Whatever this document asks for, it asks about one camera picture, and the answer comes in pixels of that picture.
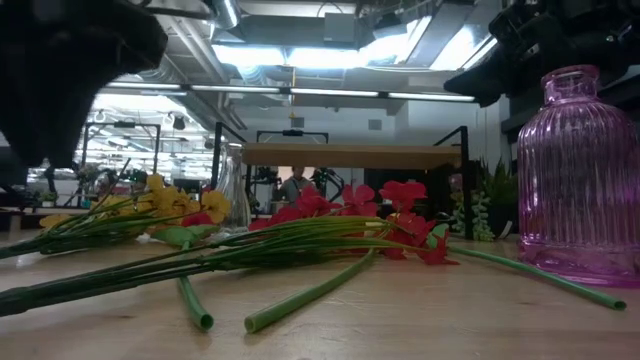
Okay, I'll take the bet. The black computer monitor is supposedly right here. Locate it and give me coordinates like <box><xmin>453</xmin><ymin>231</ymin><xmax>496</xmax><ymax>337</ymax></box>
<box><xmin>0</xmin><ymin>147</ymin><xmax>30</xmax><ymax>189</ymax></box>

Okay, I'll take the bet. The clear glass vase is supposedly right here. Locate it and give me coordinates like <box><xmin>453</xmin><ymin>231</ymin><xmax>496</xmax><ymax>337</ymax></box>
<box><xmin>215</xmin><ymin>142</ymin><xmax>252</xmax><ymax>234</ymax></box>

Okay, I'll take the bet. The black metal shelf frame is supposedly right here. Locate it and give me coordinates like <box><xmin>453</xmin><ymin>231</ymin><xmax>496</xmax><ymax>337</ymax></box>
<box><xmin>211</xmin><ymin>121</ymin><xmax>475</xmax><ymax>241</ymax></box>

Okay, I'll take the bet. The yellow artificial tulip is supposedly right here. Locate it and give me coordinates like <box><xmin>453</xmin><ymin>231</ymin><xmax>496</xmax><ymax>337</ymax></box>
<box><xmin>425</xmin><ymin>222</ymin><xmax>628</xmax><ymax>312</ymax></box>

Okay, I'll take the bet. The potted artificial succulent plant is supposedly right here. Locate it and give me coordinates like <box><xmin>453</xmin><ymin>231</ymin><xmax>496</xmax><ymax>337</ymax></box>
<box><xmin>449</xmin><ymin>157</ymin><xmax>521</xmax><ymax>242</ymax></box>

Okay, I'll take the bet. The grey ceiling unit box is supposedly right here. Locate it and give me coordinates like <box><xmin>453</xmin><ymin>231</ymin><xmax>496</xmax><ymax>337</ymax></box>
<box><xmin>323</xmin><ymin>12</ymin><xmax>357</xmax><ymax>44</ymax></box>

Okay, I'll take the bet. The black background rig frame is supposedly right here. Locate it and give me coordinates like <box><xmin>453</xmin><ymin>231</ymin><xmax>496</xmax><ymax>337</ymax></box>
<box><xmin>81</xmin><ymin>121</ymin><xmax>162</xmax><ymax>176</ymax></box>
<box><xmin>255</xmin><ymin>129</ymin><xmax>330</xmax><ymax>146</ymax></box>

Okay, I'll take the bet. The yellow artificial flower bunch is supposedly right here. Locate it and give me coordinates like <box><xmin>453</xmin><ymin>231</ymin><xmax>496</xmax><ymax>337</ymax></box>
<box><xmin>0</xmin><ymin>158</ymin><xmax>233</xmax><ymax>261</ymax></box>

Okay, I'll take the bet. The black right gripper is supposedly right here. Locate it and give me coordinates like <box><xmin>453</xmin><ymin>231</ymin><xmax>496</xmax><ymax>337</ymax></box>
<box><xmin>443</xmin><ymin>0</ymin><xmax>640</xmax><ymax>108</ymax></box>

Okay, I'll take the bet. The long ceiling light tube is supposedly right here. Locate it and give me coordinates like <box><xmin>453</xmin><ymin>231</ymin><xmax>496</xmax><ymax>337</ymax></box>
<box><xmin>106</xmin><ymin>81</ymin><xmax>182</xmax><ymax>92</ymax></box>
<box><xmin>387</xmin><ymin>91</ymin><xmax>476</xmax><ymax>103</ymax></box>
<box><xmin>189</xmin><ymin>84</ymin><xmax>281</xmax><ymax>95</ymax></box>
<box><xmin>289</xmin><ymin>87</ymin><xmax>380</xmax><ymax>98</ymax></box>

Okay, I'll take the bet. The red artificial tulip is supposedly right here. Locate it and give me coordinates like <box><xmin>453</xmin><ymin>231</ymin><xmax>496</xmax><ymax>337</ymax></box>
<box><xmin>151</xmin><ymin>212</ymin><xmax>222</xmax><ymax>333</ymax></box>

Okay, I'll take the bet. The person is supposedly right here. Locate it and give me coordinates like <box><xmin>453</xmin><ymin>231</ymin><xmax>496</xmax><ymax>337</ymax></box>
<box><xmin>277</xmin><ymin>166</ymin><xmax>317</xmax><ymax>207</ymax></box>

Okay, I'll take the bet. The red artificial flower bunch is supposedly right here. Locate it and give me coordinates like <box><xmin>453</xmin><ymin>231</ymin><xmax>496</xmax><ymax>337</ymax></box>
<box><xmin>0</xmin><ymin>179</ymin><xmax>461</xmax><ymax>320</ymax></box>

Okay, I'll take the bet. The wooden shelf board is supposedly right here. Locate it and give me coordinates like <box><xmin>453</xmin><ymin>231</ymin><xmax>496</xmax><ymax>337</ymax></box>
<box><xmin>242</xmin><ymin>142</ymin><xmax>462</xmax><ymax>171</ymax></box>

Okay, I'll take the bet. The silver ribbed ceiling duct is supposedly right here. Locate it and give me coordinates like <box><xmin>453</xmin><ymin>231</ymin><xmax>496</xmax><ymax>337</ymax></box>
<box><xmin>119</xmin><ymin>49</ymin><xmax>174</xmax><ymax>84</ymax></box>

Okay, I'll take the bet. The purple ribbed glass vase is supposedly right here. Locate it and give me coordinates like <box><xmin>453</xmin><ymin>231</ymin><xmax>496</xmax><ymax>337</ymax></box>
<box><xmin>516</xmin><ymin>63</ymin><xmax>640</xmax><ymax>290</ymax></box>

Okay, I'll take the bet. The peach cream artificial tulip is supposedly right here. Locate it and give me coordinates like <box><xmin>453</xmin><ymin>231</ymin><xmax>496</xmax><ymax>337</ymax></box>
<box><xmin>243</xmin><ymin>248</ymin><xmax>377</xmax><ymax>335</ymax></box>

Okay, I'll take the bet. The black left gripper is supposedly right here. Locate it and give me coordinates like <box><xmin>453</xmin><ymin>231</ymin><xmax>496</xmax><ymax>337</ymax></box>
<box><xmin>0</xmin><ymin>0</ymin><xmax>169</xmax><ymax>170</ymax></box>

